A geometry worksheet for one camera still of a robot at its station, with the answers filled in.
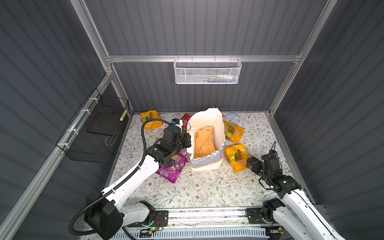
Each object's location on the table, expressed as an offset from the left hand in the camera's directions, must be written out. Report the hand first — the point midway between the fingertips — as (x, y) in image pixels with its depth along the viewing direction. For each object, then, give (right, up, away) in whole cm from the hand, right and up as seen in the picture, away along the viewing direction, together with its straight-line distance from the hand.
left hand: (191, 136), depth 77 cm
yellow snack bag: (+28, +1, +25) cm, 38 cm away
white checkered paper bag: (+6, +9, +5) cm, 12 cm away
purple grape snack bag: (-11, -19, +7) cm, 23 cm away
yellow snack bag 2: (-32, +14, +36) cm, 50 cm away
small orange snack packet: (+17, +11, +2) cm, 20 cm away
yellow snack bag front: (+28, -13, +14) cm, 34 cm away
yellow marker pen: (-38, +11, +5) cm, 40 cm away
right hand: (+35, -15, +4) cm, 39 cm away
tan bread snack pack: (+8, -5, +17) cm, 19 cm away
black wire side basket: (-50, -2, -4) cm, 50 cm away
